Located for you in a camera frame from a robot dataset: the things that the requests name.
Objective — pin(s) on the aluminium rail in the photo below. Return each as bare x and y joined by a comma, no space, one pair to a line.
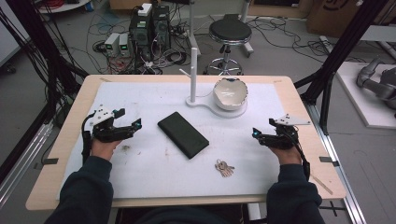
339,174
21,161

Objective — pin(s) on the black metal frame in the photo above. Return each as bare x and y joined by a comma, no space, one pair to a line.
339,53
37,49

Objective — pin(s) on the bunch of keys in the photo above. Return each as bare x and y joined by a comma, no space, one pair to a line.
224,169

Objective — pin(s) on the person's right hand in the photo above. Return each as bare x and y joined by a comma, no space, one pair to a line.
289,156

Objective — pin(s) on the black tape piece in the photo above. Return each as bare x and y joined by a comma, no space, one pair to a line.
49,161
328,160

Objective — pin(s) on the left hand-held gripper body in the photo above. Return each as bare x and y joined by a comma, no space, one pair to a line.
107,132

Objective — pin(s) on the black computer tower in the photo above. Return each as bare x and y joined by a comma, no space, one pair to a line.
161,28
140,34

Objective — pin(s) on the white stand with peg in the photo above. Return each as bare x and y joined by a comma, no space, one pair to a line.
193,77

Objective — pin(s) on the white floor board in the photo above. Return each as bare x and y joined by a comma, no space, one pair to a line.
358,102

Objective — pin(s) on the black round stool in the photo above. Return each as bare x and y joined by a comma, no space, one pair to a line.
230,31

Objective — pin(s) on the white metal post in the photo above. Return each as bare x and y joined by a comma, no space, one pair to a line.
192,28

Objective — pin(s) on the cardboard box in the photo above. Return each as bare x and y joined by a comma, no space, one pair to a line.
339,17

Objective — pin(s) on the person's left hand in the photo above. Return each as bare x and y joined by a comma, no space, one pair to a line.
102,150

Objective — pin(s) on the white table mat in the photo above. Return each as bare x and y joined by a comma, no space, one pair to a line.
162,177

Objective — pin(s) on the black flat phone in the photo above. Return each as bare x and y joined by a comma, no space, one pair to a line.
183,134

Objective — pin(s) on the white ceramic bowl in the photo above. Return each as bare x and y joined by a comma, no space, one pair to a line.
230,95

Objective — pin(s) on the wooden table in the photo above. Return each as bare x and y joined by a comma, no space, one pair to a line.
314,149

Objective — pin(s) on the grey power supply box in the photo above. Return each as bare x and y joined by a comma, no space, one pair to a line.
124,45
111,43

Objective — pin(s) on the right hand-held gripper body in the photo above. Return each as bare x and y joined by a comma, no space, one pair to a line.
283,140

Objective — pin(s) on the person's dark clothed body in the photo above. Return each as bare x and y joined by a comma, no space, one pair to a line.
180,216

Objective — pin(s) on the white power strip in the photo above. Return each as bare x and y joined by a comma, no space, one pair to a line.
144,9

